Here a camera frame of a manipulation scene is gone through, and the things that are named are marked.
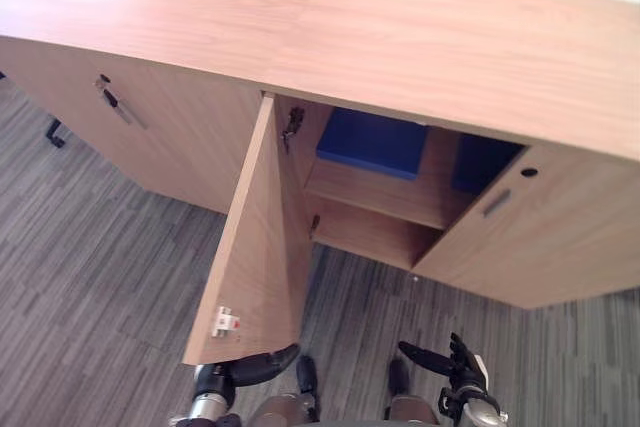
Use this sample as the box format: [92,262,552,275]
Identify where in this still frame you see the wooden cabinet door with keyhole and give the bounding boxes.
[412,144,640,311]

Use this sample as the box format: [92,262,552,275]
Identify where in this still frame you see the metal door hinge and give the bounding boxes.
[280,106,307,154]

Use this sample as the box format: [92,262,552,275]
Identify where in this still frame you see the key with black tag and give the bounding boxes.
[94,73,119,110]

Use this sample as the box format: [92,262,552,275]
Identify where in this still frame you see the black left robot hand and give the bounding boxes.
[227,343,302,390]

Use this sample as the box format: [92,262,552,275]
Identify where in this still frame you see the wooden cabinet door with key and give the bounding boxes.
[0,36,265,216]

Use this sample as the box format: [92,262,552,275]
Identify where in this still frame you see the white door lock latch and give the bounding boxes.
[210,305,243,340]

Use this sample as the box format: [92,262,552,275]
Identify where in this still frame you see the wooden cabinet shelf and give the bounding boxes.
[303,160,462,231]

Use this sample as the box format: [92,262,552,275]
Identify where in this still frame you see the wooden office cabinet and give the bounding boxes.
[0,0,640,311]

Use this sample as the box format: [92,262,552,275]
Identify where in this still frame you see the right robot leg with foot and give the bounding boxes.
[383,357,442,427]

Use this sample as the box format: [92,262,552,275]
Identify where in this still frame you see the open wooden cabinet door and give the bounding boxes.
[181,91,332,366]

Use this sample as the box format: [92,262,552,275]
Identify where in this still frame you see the blue folder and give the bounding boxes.
[451,133,527,197]
[315,107,433,184]

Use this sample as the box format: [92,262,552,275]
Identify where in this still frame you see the silver recessed door handle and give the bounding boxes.
[481,188,514,219]
[115,98,149,131]

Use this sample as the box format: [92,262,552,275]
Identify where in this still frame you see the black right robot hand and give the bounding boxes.
[397,331,489,392]

